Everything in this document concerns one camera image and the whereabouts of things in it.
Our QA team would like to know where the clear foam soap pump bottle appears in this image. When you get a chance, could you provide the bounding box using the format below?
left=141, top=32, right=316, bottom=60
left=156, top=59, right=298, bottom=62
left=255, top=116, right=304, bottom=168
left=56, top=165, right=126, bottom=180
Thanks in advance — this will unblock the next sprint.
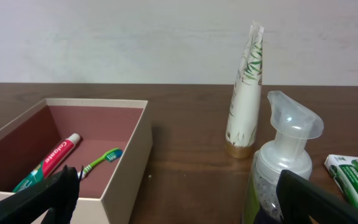
left=241, top=91, right=324, bottom=223

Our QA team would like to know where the green white toothbrush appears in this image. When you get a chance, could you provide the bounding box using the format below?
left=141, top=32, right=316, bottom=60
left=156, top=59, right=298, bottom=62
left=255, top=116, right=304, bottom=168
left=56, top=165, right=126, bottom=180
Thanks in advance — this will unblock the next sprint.
left=78, top=148, right=123, bottom=180

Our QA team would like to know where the white lotion tube gold cap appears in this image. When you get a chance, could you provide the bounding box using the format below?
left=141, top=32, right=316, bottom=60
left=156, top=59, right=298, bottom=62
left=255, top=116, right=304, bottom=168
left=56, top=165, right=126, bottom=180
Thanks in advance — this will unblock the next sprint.
left=225, top=21, right=264, bottom=159

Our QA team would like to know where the green Dettol soap bar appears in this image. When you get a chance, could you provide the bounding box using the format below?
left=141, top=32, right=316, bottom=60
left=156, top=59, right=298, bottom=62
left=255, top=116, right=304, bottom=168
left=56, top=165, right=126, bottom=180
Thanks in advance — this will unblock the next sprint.
left=324, top=154, right=358, bottom=208

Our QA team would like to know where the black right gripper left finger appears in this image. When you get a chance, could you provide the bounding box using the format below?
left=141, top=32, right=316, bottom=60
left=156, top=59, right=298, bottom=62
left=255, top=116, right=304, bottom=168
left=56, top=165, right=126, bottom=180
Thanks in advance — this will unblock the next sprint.
left=0, top=166, right=80, bottom=224

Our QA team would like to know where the white box pink interior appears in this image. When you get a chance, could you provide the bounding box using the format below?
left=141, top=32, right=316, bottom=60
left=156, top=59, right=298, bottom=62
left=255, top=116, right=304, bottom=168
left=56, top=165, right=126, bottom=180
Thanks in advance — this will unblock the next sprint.
left=0, top=98, right=152, bottom=223

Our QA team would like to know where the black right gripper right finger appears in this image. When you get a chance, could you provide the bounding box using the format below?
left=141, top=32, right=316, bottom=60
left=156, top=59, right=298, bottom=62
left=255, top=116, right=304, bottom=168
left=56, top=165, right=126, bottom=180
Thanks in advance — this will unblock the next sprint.
left=276, top=170, right=358, bottom=224

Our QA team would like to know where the Colgate toothpaste tube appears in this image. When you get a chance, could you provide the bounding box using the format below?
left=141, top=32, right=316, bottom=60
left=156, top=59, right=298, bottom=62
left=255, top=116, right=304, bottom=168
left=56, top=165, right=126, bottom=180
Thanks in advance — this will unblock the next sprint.
left=13, top=133, right=81, bottom=193

